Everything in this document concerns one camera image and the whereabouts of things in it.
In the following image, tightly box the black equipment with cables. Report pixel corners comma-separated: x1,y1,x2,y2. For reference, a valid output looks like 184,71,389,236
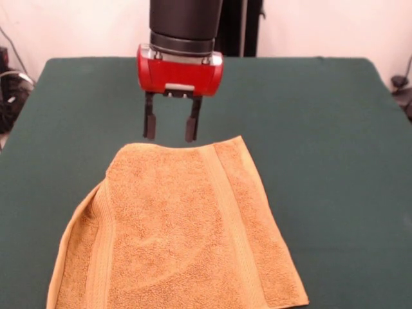
0,46,35,133

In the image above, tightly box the yellow-orange terry towel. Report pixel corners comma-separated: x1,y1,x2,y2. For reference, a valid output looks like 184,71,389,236
46,135,310,309

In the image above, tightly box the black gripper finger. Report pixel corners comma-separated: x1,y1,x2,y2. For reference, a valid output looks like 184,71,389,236
185,96,203,142
142,91,157,140

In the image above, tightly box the dark green tablecloth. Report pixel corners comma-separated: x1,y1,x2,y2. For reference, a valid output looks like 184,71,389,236
0,57,412,309

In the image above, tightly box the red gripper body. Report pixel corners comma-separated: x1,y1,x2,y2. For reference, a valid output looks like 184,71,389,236
136,43,225,98

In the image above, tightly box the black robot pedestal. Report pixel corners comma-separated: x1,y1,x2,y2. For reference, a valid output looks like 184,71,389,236
149,0,267,58

